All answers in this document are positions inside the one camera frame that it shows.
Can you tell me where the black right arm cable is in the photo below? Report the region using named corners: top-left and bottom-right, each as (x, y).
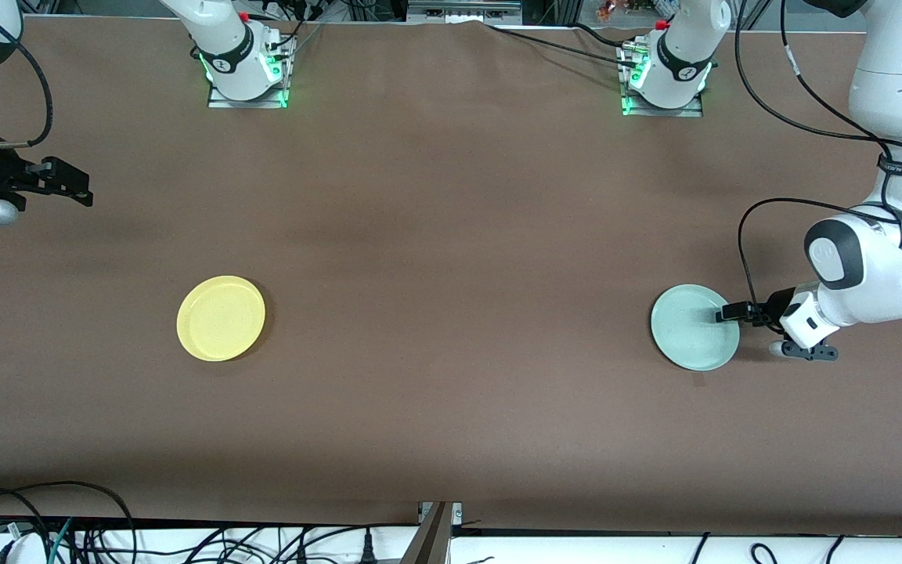
top-left (0, 0), bottom-right (55, 150)

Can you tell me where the large black looped cable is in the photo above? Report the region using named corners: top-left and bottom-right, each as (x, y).
top-left (0, 480), bottom-right (137, 564)

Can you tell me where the grey power strip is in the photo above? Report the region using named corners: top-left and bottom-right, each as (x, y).
top-left (407, 0), bottom-right (523, 23)

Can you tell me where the small black looped cable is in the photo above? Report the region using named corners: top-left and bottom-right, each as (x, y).
top-left (0, 487), bottom-right (52, 564)

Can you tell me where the long black table cable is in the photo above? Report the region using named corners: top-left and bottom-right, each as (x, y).
top-left (485, 22), bottom-right (638, 67)

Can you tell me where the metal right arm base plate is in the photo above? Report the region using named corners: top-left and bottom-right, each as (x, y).
top-left (207, 35), bottom-right (296, 110)

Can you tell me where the yellow plate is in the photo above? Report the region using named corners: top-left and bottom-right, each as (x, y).
top-left (176, 275), bottom-right (267, 363)

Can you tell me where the pale green plate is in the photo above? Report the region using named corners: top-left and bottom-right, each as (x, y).
top-left (650, 284), bottom-right (741, 372)

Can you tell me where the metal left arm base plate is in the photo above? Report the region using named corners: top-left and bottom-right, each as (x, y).
top-left (618, 43), bottom-right (705, 118)

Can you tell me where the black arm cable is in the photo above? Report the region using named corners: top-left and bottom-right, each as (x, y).
top-left (0, 0), bottom-right (55, 150)
top-left (734, 0), bottom-right (902, 316)

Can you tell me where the aluminium frame profile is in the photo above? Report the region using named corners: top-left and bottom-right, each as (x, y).
top-left (406, 501), bottom-right (464, 564)

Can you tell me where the brown table cover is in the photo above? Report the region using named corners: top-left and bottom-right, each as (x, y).
top-left (0, 16), bottom-right (902, 527)

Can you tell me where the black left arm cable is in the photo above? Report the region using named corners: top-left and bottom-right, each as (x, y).
top-left (734, 0), bottom-right (902, 316)

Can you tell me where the green cable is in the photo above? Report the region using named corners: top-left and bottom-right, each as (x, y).
top-left (48, 517), bottom-right (76, 564)

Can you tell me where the short black table cable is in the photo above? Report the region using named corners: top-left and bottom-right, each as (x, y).
top-left (572, 21), bottom-right (628, 48)

